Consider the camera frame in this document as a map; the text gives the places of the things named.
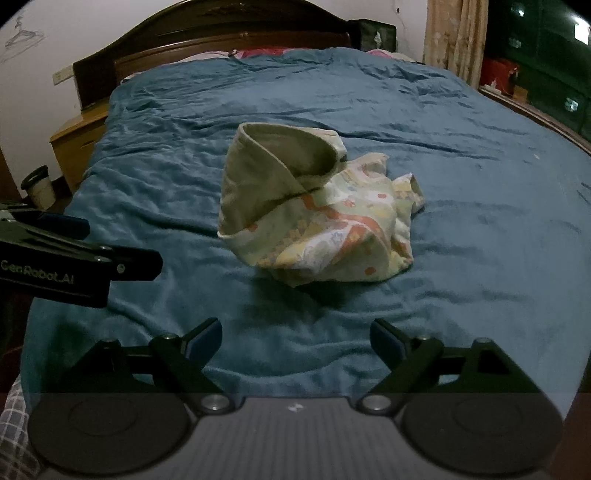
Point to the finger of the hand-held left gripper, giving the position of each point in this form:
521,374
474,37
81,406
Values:
138,265
69,227

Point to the small tan box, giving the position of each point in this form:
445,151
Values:
521,93

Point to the beige patterned curtain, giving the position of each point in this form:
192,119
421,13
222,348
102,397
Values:
455,41

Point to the pink pillow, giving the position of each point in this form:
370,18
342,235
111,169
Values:
388,54

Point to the patterned child's shirt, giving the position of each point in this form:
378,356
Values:
277,194

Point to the wall socket strip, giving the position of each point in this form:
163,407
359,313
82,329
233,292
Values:
63,75

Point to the blue blanket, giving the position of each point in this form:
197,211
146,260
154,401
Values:
184,138

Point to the dark wooden bed headboard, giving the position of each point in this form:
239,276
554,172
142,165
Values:
138,46

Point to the red box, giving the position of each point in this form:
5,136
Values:
498,76

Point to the wooden bed frame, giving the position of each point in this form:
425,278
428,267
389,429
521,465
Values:
535,115

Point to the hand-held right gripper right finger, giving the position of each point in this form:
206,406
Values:
382,339

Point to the wooden nightstand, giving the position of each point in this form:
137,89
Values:
76,143

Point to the red pillow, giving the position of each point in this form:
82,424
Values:
258,53

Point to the white cup with dark lid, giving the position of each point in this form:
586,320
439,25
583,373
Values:
39,187

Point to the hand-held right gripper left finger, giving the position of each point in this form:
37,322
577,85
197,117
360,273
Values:
208,340

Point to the checkered cloth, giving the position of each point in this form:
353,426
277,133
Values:
14,424

